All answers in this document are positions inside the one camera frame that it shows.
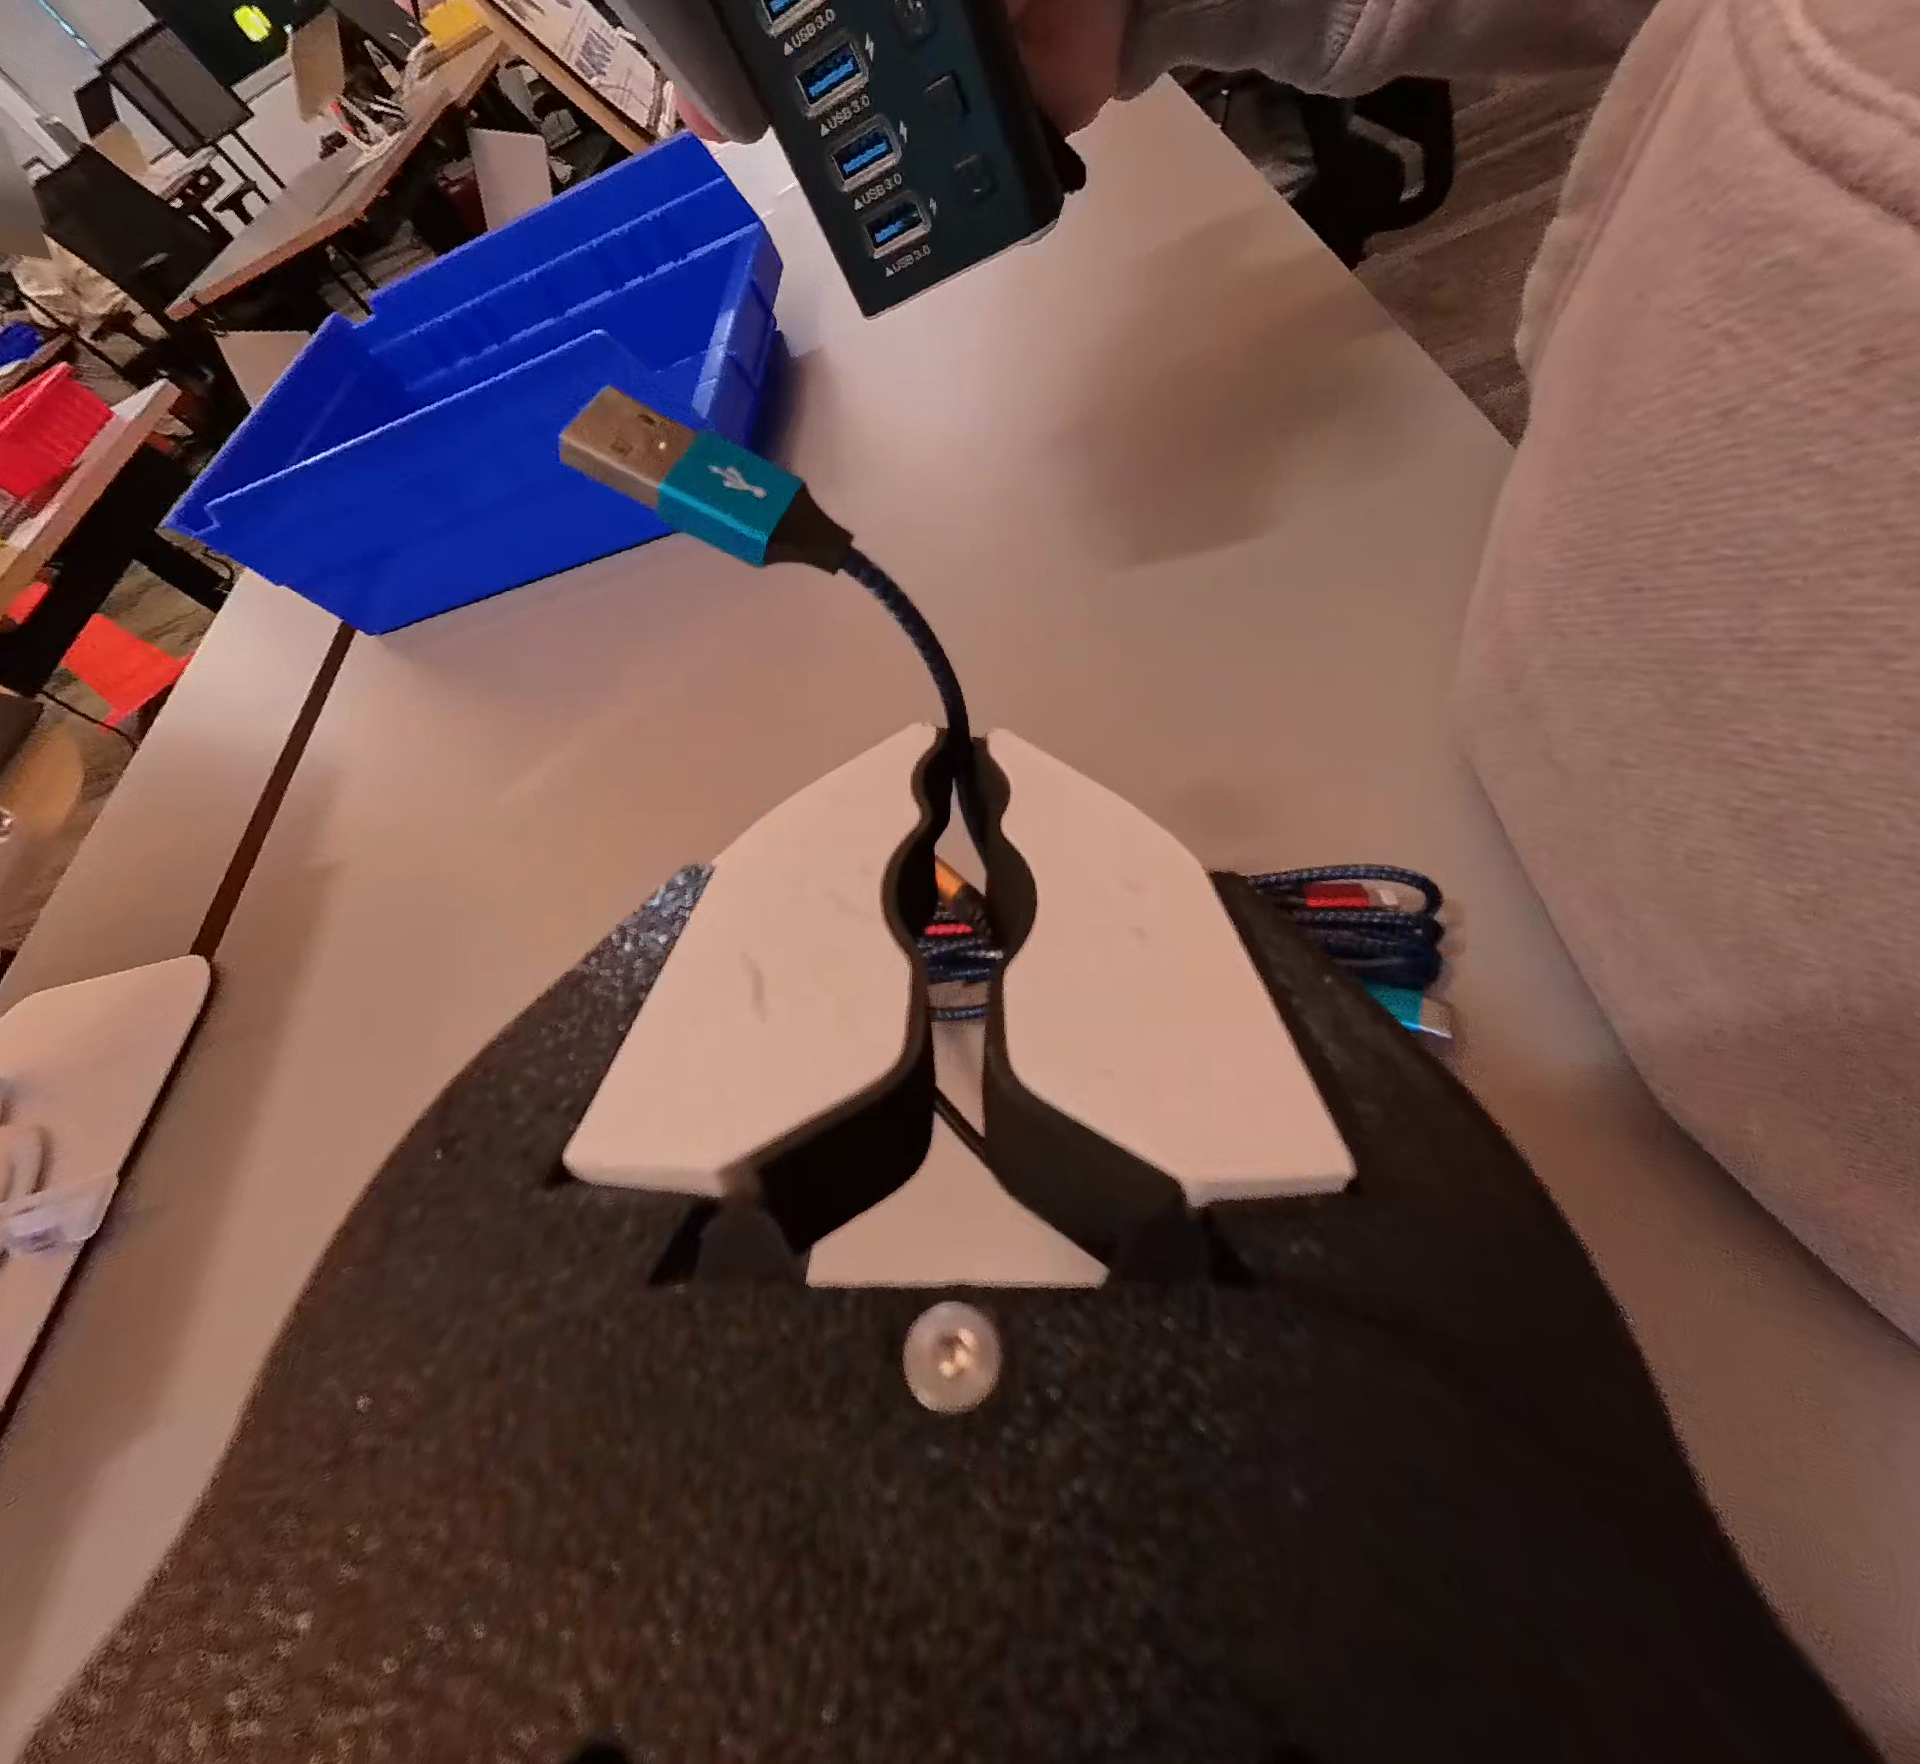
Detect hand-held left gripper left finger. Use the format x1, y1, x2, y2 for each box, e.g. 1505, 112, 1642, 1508
560, 724, 940, 1251

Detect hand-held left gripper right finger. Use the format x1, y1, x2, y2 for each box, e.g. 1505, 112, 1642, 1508
978, 730, 1360, 1265

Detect black usb hub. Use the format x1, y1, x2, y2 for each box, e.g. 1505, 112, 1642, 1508
636, 0, 1084, 321

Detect blue braided usb cable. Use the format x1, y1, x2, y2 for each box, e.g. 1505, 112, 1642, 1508
556, 383, 1454, 1046

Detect wooden work table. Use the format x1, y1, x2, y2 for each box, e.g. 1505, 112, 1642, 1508
166, 30, 503, 323

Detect black stand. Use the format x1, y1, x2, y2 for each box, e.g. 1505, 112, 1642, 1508
95, 22, 254, 159

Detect blue plastic bin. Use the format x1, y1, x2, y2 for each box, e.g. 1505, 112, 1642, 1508
161, 129, 791, 638

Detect white flat board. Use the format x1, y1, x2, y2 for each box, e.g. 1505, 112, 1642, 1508
0, 953, 215, 1414

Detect person's beige hoodie torso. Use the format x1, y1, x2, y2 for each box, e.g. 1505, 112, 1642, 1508
1456, 0, 1920, 1307

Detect orange red cloth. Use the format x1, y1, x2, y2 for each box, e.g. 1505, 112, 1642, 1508
59, 612, 193, 732

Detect clear plastic piece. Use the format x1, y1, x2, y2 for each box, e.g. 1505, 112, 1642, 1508
0, 1164, 120, 1259

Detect black office chair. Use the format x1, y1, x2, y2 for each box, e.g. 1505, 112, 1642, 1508
1184, 70, 1459, 273

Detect red plastic bins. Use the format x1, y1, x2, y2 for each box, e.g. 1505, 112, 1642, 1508
0, 359, 124, 527

